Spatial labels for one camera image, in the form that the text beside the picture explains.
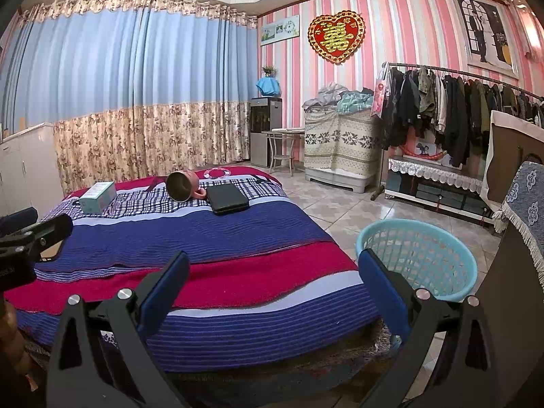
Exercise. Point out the landscape wall picture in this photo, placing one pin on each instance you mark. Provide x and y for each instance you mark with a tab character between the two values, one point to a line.
278	29

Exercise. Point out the small potted plant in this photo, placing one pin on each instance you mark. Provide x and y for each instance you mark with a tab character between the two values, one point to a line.
269	71

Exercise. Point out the cabinet under patterned cloth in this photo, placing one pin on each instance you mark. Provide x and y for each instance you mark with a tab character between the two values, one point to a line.
340	144

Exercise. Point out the pile of folded clothes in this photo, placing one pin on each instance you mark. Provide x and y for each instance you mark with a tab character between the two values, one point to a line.
348	100

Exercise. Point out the low shelf with lace cover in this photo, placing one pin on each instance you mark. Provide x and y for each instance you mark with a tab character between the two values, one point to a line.
433	172

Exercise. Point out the patterned floor rug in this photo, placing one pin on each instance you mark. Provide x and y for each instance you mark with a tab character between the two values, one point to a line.
297	374

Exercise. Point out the brown wooden board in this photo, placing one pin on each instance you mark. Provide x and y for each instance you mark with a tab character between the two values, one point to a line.
505	157

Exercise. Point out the person's left hand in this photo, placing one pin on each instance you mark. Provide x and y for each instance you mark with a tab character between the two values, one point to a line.
9	331

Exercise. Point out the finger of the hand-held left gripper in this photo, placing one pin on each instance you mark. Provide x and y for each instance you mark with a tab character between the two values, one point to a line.
17	220
51	229

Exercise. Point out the pink hanging bag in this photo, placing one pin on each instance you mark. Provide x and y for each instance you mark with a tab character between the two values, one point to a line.
379	93

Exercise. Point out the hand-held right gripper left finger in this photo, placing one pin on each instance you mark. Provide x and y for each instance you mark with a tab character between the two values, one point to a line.
163	289

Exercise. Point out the pink mug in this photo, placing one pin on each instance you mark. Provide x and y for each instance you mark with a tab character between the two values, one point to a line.
180	185

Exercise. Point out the blue and floral curtain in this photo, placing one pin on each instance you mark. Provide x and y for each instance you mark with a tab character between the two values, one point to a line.
127	72

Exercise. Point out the teal cardboard box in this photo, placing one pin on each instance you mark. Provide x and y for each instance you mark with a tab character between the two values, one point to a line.
97	197

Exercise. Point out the wall poster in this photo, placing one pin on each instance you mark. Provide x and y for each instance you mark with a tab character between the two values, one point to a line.
484	29

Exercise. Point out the metal clothes rack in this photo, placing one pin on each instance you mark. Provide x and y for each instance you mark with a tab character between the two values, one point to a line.
376	193

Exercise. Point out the white cabinet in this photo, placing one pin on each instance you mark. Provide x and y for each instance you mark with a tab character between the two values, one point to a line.
25	165

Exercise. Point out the blue patterned fringed cloth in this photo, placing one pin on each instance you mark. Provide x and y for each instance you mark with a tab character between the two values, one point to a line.
527	195

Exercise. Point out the dark wooden furniture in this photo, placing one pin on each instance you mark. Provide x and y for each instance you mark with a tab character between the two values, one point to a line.
514	306

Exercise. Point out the row of hanging clothes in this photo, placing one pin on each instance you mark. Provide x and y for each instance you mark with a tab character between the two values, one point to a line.
450	106

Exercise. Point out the black flat case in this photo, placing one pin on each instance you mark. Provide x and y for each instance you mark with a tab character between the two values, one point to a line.
227	199

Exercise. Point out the small folding table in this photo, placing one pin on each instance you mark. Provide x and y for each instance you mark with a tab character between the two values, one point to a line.
284	131

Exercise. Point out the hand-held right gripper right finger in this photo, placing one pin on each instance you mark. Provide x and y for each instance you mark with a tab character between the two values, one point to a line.
384	293

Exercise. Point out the teal plastic basket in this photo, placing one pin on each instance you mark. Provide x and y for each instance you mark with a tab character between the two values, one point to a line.
425	259

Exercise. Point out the grey water dispenser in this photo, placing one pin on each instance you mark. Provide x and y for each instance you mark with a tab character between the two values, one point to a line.
263	127

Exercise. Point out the blue covered water bottle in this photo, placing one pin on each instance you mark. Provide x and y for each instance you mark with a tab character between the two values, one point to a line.
268	86

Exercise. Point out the red heart wall decoration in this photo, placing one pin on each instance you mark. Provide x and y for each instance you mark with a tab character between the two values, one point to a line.
335	36

